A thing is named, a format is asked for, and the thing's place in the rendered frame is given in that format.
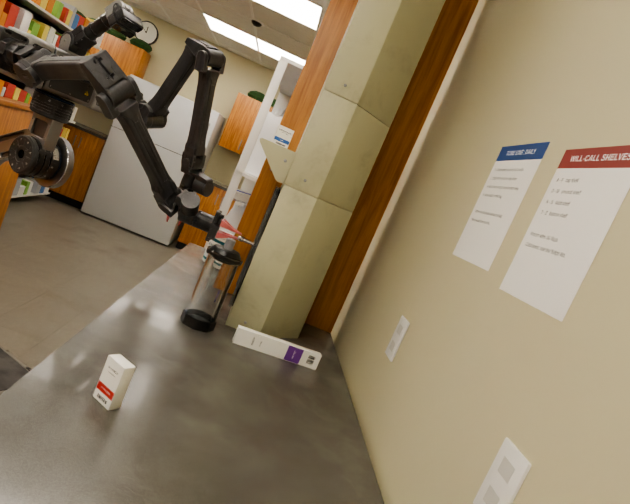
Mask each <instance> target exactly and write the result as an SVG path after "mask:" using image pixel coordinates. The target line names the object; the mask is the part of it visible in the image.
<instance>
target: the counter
mask: <svg viewBox="0 0 630 504"><path fill-rule="evenodd" d="M205 250H206V248H203V247H201V246H198V245H196V244H193V243H189V244H188V245H186V246H185V247H184V248H183V249H181V250H180V251H179V252H178V253H177V254H175V255H174V256H173V257H172V258H170V259H169V260H168V261H167V262H165V263H164V264H163V265H162V266H160V267H159V268H158V269H157V270H155V271H154V272H153V273H152V274H150V275H149V276H148V277H147V278H145V279H144V280H143V281H142V282H140V283H139V284H138V285H137V286H135V287H134V288H133V289H132V290H130V291H129V292H128V293H127V294H125V295H124V296H123V297H122V298H120V299H119V300H118V301H117V302H115V303H114V304H113V305H112V306H110V307H109V308H108V309H107V310H105V311H104V312H103V313H102V314H100V315H99V316H98V317H97V318H95V319H94V320H93V321H92V322H90V323H89V324H88V325H87V326H85V327H84V328H83V329H82V330H81V331H79V332H78V333H77V334H76V335H74V336H73V337H72V338H71V339H69V340H68V341H67V342H66V343H64V344H63V345H62V346H61V347H59V348H58V349H57V350H56V351H54V352H53V353H52V354H51V355H49V356H48V357H47V358H46V359H44V360H43V361H42V362H41V363H39V364H38V365H37V366H36V367H34V368H33V369H32V370H31V371H29V372H28V373H27V374H26V375H24V376H23V377H22V378H21V379H19V380H18V381H17V382H16V383H14V384H13V385H12V386H11V387H9V388H8V389H7V390H6V391H4V392H3V393H2V394H1V395H0V504H384V501H383V498H382V494H381V491H380V488H379V485H378V482H377V479H376V475H375V472H374V469H373V466H372V463H371V460H370V456H369V453H368V450H367V447H366V444H365V441H364V437H363V434H362V431H361V428H360V425H359V422H358V418H357V415H356V412H355V409H354V406H353V403H352V400H351V396H350V393H349V390H348V387H347V384H346V381H345V377H344V374H343V371H342V368H341V365H340V362H339V358H338V355H337V352H336V349H335V346H334V343H333V339H332V336H331V333H329V332H327V331H324V330H322V329H319V328H317V327H314V326H312V325H309V324H307V323H304V325H303V327H302V330H301V332H300V334H299V337H298V338H279V339H282V340H285V341H288V342H291V343H294V344H296V345H299V346H302V347H305V348H308V349H311V350H314V351H317V352H320V353H321V355H322V357H321V359H320V361H319V364H318V366H317V368H316V370H313V369H310V368H307V367H304V366H301V365H298V364H295V363H292V362H289V361H286V360H283V359H280V358H277V357H274V356H271V355H268V354H265V353H262V352H259V351H256V350H253V349H250V348H247V347H244V346H241V345H238V344H235V343H233V341H232V339H233V337H234V334H235V332H236V330H237V329H235V328H233V327H230V326H228V325H225V324H226V321H227V318H228V315H229V312H230V309H231V307H232V304H233V302H232V304H231V307H228V305H229V302H230V300H231V297H232V295H233V294H230V293H228V292H227V293H228V294H227V296H226V297H225V300H224V302H223V304H222V307H221V309H220V312H219V314H218V316H217V319H216V321H217V323H216V326H215V328H214V330H213V331H210V332H202V331H198V330H193V329H192V328H190V327H188V326H186V325H185V324H183V323H182V321H181V318H180V317H181V314H182V312H183V309H185V308H186V307H187V304H188V302H189V299H190V297H191V295H192V292H193V290H194V287H195V285H196V282H197V280H198V277H199V275H200V272H201V270H202V267H203V265H204V261H203V260H202V258H203V255H204V253H205ZM113 354H121V355H122V356H123V357H125V358H126V359H127V360H128V361H129V362H130V363H132V364H133V365H134V366H135V367H136V369H135V371H134V374H133V377H132V379H131V382H130V384H129V387H128V389H127V392H126V394H125V397H124V399H123V402H122V404H121V407H120V408H119V409H114V410H109V411H108V410H107V409H106V408H105V407H104V406H103V405H102V404H101V403H100V402H99V401H98V400H96V399H95V398H94V397H93V394H94V391H95V389H96V386H97V384H98V381H99V379H100V376H101V373H102V371H103V368H104V366H105V363H106V361H107V358H108V355H113Z"/></svg>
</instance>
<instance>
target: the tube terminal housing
mask: <svg viewBox="0 0 630 504"><path fill-rule="evenodd" d="M309 120H310V121H309ZM309 120H308V122H309V123H307V125H308V126H307V125H306V127H307V128H305V130H304V132H305V133H304V132H303V134H304V135H302V137H303V138H302V137H301V139H302V140H300V142H299V144H298V147H297V149H296V153H295V154H296V156H295V158H294V161H293V163H292V165H291V168H290V170H289V173H288V175H287V177H286V180H285V182H284V183H283V184H282V185H281V188H280V194H279V196H278V195H277V196H278V199H277V201H276V200H275V201H276V204H275V206H274V208H273V207H272V208H273V211H272V213H271V212H270V213H271V216H270V218H269V220H268V219H267V220H268V223H267V225H266V224H265V225H266V228H265V230H264V232H263V231H262V232H263V235H262V237H261V236H260V237H261V240H260V242H259V244H258V243H257V244H258V247H257V249H256V248H255V249H256V252H255V254H254V256H253V255H252V256H253V259H252V261H251V260H250V261H251V264H250V266H249V268H248V267H247V268H248V271H247V273H246V272H245V273H246V276H245V278H244V280H243V279H242V280H243V283H242V282H241V283H242V285H241V284H240V285H241V288H240V287H239V288H240V290H239V292H238V295H237V297H236V300H235V302H234V304H233V306H232V307H231V309H230V312H229V315H228V318H227V321H226V324H225V325H228V326H230V327H233V328H235V329H237V327H238V325H241V326H244V327H247V328H250V329H253V330H255V331H258V332H261V333H264V334H267V335H270V336H273V337H276V338H298V337H299V334H300V332H301V330H302V327H303V325H304V323H305V321H306V318H307V316H308V314H309V311H310V309H311V307H312V305H313V302H314V300H315V298H316V295H317V293H318V291H319V289H320V286H321V284H322V282H323V279H324V277H325V275H326V273H327V270H328V268H329V266H330V263H331V261H332V259H333V257H334V254H335V252H336V250H337V247H338V245H339V243H340V241H341V238H342V236H343V234H344V231H345V229H346V227H347V225H348V222H349V220H350V218H351V215H352V212H353V211H354V209H355V206H356V204H357V202H358V199H359V197H360V195H361V193H362V190H363V188H364V186H365V183H366V181H367V179H368V177H369V174H370V172H371V170H372V167H373V165H374V163H375V161H376V158H377V156H378V154H379V151H380V149H381V147H382V145H383V142H384V140H385V138H386V135H387V133H388V131H389V127H387V126H386V125H385V124H383V123H382V122H380V121H379V120H378V119H376V118H375V117H374V116H372V115H371V114H369V113H368V112H367V111H365V110H364V109H363V108H361V107H360V106H358V105H357V104H355V103H353V102H350V101H348V100H346V99H344V98H342V97H340V96H337V95H335V94H333V93H331V92H329V91H327V90H324V89H323V91H322V93H321V94H320V96H319V98H318V100H317V102H316V104H315V106H314V108H313V111H312V113H311V116H310V118H309Z"/></svg>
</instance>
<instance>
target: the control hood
mask: <svg viewBox="0 0 630 504"><path fill-rule="evenodd" d="M260 143H261V146H262V148H263V150H264V153H265V155H266V158H267V160H268V163H269V165H270V168H271V170H272V172H273V175H274V177H275V180H277V182H280V183H282V184H283V183H284V182H285V180H286V177H287V175H288V173H289V170H290V168H291V165H292V163H293V161H294V158H295V156H296V154H295V153H296V152H293V151H291V150H289V149H287V148H284V147H282V146H280V145H277V144H275V143H273V142H271V141H268V140H266V139H264V138H260Z"/></svg>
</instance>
